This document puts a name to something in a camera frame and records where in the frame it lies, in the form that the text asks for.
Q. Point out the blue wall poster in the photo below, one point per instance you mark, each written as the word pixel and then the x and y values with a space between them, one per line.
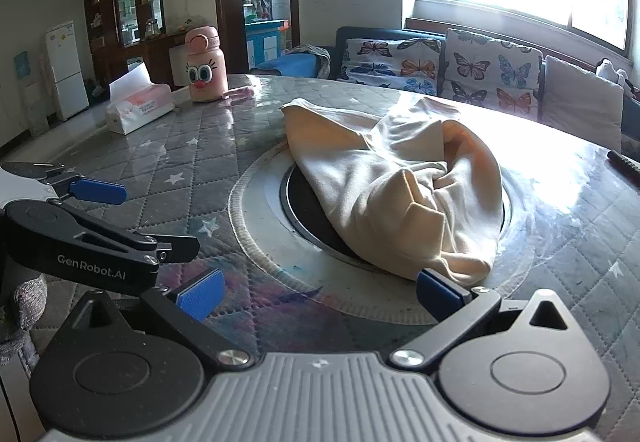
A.
pixel 21 63

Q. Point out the small pink cloth item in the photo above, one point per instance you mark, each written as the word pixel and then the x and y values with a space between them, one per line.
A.
pixel 239 94

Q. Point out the dark wooden display cabinet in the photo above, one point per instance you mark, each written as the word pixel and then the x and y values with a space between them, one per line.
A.
pixel 152 2

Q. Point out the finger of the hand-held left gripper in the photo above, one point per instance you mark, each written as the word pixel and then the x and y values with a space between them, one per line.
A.
pixel 97 192
pixel 175 249

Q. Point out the white plush toy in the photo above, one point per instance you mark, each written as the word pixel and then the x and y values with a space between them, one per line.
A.
pixel 611 71

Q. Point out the butterfly print cushion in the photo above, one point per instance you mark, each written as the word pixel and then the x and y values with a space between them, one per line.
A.
pixel 395 67
pixel 492 77

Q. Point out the person's left hand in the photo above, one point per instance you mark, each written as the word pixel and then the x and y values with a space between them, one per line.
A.
pixel 27 299

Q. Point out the pink cartoon face bottle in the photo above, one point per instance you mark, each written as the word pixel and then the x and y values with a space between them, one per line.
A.
pixel 206 67

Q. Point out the blue cabinet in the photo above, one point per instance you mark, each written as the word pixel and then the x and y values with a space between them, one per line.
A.
pixel 267 42

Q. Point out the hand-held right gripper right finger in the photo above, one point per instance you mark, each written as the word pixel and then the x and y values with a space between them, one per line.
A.
pixel 440 294

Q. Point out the blue grey cloth bundle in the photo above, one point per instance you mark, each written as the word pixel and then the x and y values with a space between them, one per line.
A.
pixel 295 64

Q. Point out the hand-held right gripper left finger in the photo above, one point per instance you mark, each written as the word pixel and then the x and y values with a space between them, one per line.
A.
pixel 200 296

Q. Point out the pink white tissue box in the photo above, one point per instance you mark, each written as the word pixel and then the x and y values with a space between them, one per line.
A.
pixel 142 109

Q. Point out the white refrigerator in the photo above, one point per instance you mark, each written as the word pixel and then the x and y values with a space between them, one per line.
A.
pixel 67 72

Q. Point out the cream cloth garment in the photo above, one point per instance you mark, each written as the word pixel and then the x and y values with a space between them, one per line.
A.
pixel 375 172

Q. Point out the black remote control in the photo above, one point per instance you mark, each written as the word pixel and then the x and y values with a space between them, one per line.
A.
pixel 625 163

